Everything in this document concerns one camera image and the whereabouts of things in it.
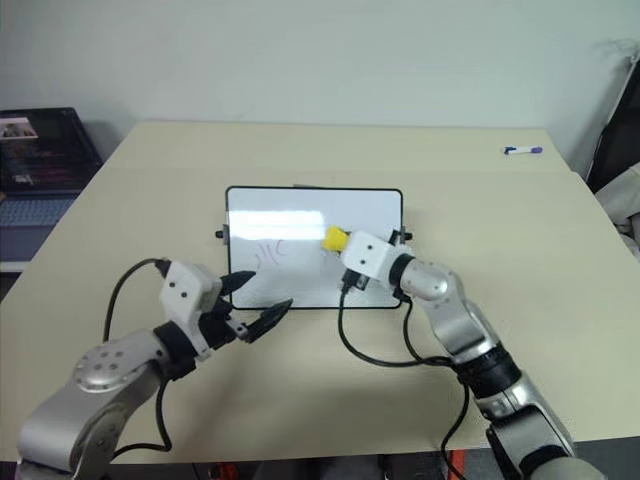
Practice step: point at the red orange object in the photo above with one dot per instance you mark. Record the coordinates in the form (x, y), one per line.
(467, 465)

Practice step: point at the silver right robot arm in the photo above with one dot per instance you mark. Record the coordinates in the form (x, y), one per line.
(465, 325)

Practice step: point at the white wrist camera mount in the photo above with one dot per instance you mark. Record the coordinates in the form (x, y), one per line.
(187, 295)
(370, 255)

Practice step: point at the black framed whiteboard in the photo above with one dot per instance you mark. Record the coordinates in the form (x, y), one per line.
(300, 215)

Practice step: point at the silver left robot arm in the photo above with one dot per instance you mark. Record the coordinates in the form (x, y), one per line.
(110, 380)

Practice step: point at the white cloth bundle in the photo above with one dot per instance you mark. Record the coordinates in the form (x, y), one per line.
(622, 200)

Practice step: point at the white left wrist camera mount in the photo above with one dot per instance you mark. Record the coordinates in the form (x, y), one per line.
(187, 295)

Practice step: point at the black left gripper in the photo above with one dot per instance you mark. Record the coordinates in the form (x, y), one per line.
(220, 325)

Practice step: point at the yellow whiteboard eraser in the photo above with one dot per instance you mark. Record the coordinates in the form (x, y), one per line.
(334, 239)

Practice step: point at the open laptop computer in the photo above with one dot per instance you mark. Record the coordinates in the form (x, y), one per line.
(35, 160)

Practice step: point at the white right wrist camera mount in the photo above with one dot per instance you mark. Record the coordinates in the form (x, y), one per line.
(370, 255)

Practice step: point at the white purple capped marker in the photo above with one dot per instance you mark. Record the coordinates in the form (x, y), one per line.
(522, 150)

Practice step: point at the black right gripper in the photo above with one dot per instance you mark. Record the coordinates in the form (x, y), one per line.
(356, 281)

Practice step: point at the black office chair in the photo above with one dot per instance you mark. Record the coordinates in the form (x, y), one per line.
(617, 135)

